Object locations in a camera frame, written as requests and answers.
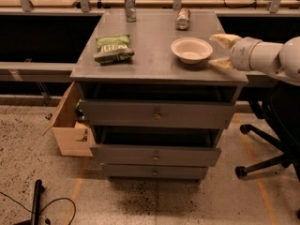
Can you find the black office chair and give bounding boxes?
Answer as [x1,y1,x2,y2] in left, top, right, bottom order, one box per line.
[235,82,300,180]

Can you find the green chip bag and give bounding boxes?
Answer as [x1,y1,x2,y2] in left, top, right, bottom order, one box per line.
[94,34,135,64]

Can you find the lying redbull can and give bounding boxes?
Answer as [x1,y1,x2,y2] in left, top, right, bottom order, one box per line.
[176,7,190,30]

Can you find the black stand base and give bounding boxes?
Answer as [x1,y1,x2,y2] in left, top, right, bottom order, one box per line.
[14,179,45,225]

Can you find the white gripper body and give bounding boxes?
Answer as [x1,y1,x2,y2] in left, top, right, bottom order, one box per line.
[230,37,262,71]

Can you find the black floor cable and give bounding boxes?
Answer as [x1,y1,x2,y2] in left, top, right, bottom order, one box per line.
[0,190,78,225]

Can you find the cardboard box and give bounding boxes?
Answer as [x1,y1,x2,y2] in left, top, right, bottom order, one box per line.
[44,82,95,157]

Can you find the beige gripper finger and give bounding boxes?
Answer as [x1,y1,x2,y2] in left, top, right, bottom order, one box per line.
[208,56,233,69]
[209,34,241,49]

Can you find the white paper bowl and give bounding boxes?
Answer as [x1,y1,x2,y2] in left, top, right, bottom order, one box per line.
[171,37,213,65]

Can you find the upright silver can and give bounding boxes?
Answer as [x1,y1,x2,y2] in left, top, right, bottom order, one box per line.
[124,0,136,23]

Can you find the grey drawer cabinet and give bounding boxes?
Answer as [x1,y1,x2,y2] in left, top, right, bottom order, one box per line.
[71,9,248,181]

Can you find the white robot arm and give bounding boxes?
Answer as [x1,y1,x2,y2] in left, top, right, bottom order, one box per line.
[208,34,300,86]

